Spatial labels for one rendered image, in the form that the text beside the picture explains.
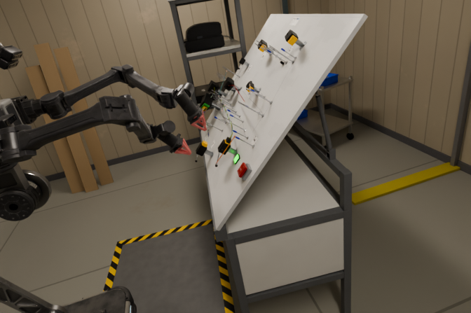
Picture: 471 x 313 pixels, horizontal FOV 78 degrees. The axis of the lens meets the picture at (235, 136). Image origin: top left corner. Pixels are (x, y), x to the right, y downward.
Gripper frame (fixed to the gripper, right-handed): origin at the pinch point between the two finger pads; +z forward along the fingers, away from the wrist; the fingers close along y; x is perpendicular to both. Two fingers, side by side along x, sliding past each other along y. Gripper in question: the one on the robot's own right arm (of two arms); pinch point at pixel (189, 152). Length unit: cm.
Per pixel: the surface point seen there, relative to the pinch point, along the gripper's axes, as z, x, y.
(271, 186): 49, -11, 1
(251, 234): 37.0, 0.2, -31.6
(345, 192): 57, -41, -27
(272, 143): 13.9, -36.5, -24.5
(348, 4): 112, -167, 262
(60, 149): -49, 181, 184
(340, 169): 50, -46, -22
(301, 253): 66, -5, -31
